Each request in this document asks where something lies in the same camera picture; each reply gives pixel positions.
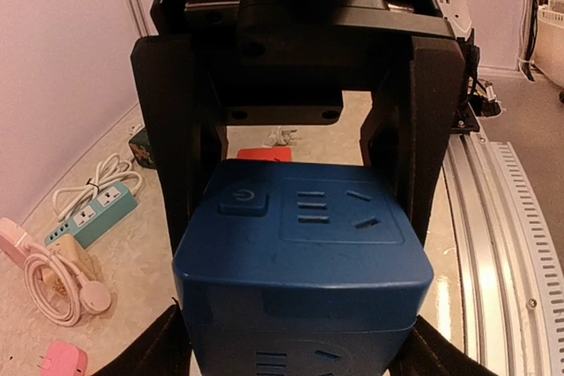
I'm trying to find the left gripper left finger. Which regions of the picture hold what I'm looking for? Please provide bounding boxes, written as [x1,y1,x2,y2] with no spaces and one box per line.
[94,302,192,376]

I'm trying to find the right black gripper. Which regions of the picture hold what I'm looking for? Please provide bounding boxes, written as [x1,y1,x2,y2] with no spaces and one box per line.
[148,0,456,128]

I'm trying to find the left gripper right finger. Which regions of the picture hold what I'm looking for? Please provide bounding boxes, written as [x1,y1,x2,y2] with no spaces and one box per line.
[389,316,495,376]

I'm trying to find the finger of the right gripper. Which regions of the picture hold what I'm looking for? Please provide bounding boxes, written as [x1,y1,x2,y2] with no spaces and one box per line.
[360,36,465,242]
[130,35,228,250]

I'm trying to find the red cube socket adapter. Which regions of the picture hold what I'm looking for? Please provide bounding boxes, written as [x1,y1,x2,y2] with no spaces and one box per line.
[236,147,292,162]

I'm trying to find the dark blue cube socket adapter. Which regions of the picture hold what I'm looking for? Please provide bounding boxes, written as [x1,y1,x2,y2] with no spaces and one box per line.
[174,159,434,375]

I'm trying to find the white multicolour power strip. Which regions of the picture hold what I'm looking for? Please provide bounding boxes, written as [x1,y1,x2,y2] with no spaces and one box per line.
[263,127,297,148]

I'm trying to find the pink flat plug adapter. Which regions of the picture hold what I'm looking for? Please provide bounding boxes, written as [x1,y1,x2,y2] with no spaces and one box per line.
[39,341,88,376]

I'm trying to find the dark green cube adapter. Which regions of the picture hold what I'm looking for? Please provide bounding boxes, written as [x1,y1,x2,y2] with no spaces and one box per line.
[128,127,157,170]

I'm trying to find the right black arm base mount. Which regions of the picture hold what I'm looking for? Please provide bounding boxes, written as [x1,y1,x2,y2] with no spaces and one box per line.
[450,104,480,134]

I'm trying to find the teal power strip with cord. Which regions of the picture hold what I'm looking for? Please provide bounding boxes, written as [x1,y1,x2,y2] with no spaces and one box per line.
[44,153,145,248]

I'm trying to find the beige extension cord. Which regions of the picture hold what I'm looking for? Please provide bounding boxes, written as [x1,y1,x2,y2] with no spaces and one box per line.
[0,216,113,328]

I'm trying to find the aluminium front frame rail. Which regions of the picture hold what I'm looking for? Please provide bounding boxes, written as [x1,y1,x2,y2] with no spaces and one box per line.
[443,132,563,375]

